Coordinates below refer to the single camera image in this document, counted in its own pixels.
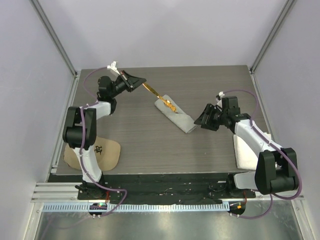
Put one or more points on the aluminium frame post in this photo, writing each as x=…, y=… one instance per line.
x=281, y=18
x=53, y=35

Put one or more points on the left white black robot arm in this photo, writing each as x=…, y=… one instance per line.
x=80, y=127

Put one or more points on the right aluminium frame post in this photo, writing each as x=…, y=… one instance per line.
x=281, y=18

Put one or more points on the left aluminium frame post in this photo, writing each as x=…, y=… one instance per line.
x=53, y=35

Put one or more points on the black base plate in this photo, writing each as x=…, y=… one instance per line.
x=165, y=189

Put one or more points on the beige cap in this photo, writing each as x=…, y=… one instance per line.
x=107, y=154

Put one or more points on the green handled gold utensil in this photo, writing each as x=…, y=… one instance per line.
x=171, y=106

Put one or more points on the grey cloth napkin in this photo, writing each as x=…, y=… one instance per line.
x=182, y=120

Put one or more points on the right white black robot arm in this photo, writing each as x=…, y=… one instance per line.
x=276, y=170

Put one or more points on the white slotted cable duct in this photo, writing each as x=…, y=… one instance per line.
x=95, y=207

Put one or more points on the white folded towel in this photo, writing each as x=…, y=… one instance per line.
x=246, y=155

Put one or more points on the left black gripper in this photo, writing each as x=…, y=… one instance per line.
x=131, y=82

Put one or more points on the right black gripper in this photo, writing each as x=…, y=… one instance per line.
x=209, y=110

